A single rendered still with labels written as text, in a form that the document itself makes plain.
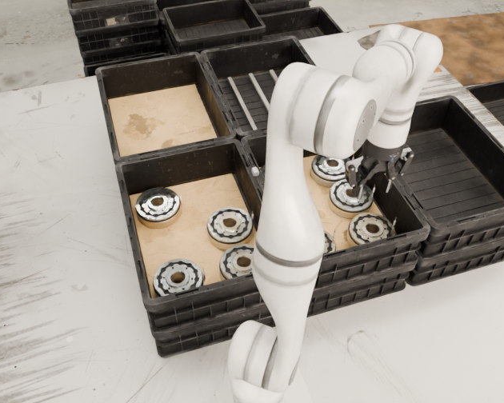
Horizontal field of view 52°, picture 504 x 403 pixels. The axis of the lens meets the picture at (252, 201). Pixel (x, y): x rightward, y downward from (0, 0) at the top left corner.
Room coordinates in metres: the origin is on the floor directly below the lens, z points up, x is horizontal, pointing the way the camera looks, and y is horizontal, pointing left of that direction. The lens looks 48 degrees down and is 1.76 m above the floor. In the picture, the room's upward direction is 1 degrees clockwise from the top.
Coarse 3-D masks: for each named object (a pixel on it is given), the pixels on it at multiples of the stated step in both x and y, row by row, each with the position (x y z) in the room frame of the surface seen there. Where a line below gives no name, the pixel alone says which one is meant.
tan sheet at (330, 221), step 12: (312, 156) 1.01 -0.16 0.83; (312, 180) 0.92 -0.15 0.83; (312, 192) 0.88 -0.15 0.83; (324, 192) 0.88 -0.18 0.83; (324, 204) 0.84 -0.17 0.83; (372, 204) 0.84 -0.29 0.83; (324, 216) 0.80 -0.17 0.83; (336, 216) 0.80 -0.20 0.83; (324, 228) 0.76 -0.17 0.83; (336, 228) 0.76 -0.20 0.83; (336, 240) 0.73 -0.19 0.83
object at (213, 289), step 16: (208, 144) 0.93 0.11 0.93; (224, 144) 0.94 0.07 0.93; (240, 144) 0.94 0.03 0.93; (128, 160) 0.88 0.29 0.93; (144, 160) 0.88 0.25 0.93; (256, 192) 0.78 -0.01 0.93; (128, 208) 0.73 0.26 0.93; (128, 224) 0.68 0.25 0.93; (144, 272) 0.57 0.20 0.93; (144, 288) 0.53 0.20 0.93; (208, 288) 0.53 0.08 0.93; (224, 288) 0.54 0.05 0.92; (240, 288) 0.55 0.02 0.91; (144, 304) 0.50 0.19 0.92; (160, 304) 0.50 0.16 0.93; (176, 304) 0.51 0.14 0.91
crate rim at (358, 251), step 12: (264, 132) 0.98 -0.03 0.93; (252, 156) 0.90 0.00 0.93; (264, 180) 0.82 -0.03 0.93; (396, 180) 0.82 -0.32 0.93; (408, 204) 0.75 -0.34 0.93; (420, 216) 0.72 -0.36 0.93; (384, 240) 0.65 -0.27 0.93; (396, 240) 0.65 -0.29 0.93; (408, 240) 0.66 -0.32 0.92; (420, 240) 0.67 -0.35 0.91; (336, 252) 0.62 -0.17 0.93; (348, 252) 0.62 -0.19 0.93; (360, 252) 0.63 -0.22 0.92; (372, 252) 0.63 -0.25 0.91; (324, 264) 0.60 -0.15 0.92
